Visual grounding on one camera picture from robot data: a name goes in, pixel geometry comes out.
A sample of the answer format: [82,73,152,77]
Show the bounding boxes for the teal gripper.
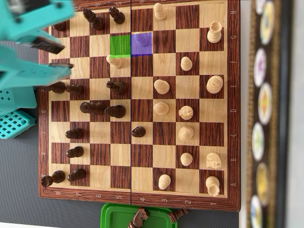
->
[0,0,77,89]

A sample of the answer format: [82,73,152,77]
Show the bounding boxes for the dark grey textured mat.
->
[0,39,240,228]

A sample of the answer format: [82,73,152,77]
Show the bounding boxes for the dark wooden bishop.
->
[82,8,105,31]
[104,104,126,118]

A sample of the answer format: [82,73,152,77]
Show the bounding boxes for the dark framed decorated panel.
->
[246,0,293,228]

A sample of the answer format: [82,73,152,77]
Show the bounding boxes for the dark wooden queen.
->
[80,101,106,115]

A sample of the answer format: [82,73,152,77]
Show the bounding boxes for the light wooden rook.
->
[205,176,220,197]
[207,20,223,44]

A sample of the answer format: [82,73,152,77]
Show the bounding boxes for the light wooden knight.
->
[205,152,222,170]

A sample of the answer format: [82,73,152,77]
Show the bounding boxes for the dark wooden king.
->
[41,81,67,94]

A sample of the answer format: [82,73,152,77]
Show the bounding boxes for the dark wooden knight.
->
[127,207,150,228]
[106,80,126,95]

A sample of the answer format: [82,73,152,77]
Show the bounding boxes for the light pawn row D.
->
[153,102,170,116]

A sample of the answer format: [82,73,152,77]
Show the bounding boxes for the dark wooden chess piece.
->
[167,209,190,224]

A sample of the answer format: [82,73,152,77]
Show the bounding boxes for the round colourful disc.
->
[249,195,263,228]
[256,0,266,15]
[251,122,266,161]
[260,1,276,46]
[256,162,269,207]
[257,82,273,126]
[253,48,267,88]

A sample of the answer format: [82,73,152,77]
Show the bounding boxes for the light wooden king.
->
[206,75,223,94]

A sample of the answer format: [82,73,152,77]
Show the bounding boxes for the wooden folding chessboard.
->
[38,0,241,212]

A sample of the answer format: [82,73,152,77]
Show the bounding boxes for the light wooden pawn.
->
[153,2,167,21]
[158,174,171,190]
[106,55,124,69]
[180,56,193,71]
[180,152,193,166]
[136,33,149,48]
[153,79,171,95]

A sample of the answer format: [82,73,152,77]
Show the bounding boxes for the dark wooden rook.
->
[51,20,67,32]
[40,170,66,187]

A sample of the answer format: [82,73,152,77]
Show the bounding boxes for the dark wooden pawn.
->
[66,84,84,95]
[108,6,125,25]
[67,168,86,182]
[66,146,84,159]
[132,126,146,138]
[65,128,84,140]

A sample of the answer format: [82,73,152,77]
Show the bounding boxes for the green plastic tray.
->
[99,203,178,228]

